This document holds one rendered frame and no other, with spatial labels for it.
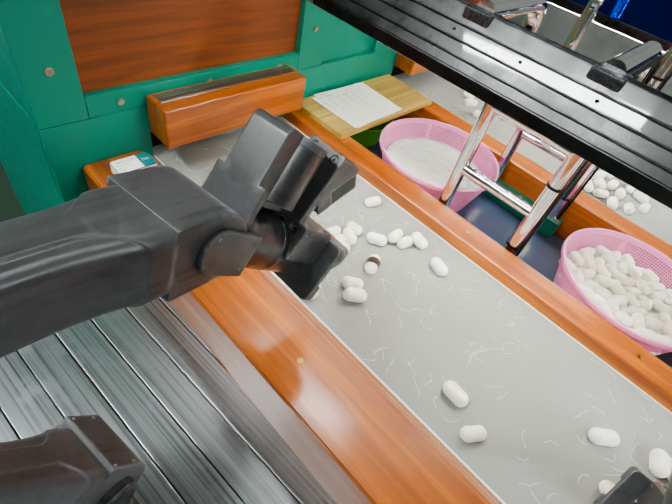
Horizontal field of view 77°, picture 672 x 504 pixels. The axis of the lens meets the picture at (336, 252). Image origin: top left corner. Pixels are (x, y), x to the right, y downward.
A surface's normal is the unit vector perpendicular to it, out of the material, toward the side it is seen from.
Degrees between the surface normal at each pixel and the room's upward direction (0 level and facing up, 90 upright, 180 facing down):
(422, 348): 0
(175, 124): 90
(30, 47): 90
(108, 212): 14
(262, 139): 49
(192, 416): 0
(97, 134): 90
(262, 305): 0
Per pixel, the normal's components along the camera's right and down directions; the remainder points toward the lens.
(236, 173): -0.33, -0.05
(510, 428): 0.19, -0.67
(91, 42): 0.69, 0.61
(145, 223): 0.33, -0.77
